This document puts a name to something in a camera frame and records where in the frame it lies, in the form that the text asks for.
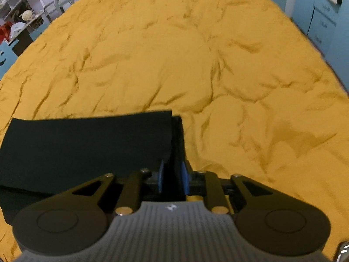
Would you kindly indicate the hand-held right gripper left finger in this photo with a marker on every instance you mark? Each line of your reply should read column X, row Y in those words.
column 160, row 173

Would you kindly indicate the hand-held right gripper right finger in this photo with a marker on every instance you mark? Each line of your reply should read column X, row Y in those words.
column 185, row 177

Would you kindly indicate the black pants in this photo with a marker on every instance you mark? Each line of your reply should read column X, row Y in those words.
column 81, row 147

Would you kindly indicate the yellow blanket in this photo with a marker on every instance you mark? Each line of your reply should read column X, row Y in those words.
column 190, row 60

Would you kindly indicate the black remote control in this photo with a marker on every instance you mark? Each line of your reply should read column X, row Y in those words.
column 343, row 252

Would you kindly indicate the grey desk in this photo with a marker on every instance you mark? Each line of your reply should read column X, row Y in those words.
column 30, row 35

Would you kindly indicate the blue chair with face cutout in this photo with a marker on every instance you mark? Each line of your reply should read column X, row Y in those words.
column 6, row 57

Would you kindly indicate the grey metal chair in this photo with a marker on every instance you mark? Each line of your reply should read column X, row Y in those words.
column 58, row 4

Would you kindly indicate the white cloth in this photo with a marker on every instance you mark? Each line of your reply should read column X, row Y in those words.
column 18, row 27

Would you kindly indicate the blue wardrobe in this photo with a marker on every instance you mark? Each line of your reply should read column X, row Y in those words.
column 321, row 24

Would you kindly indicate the cream round ball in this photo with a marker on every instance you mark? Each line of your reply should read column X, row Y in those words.
column 27, row 15

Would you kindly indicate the red bag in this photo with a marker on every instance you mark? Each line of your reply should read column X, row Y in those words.
column 4, row 32

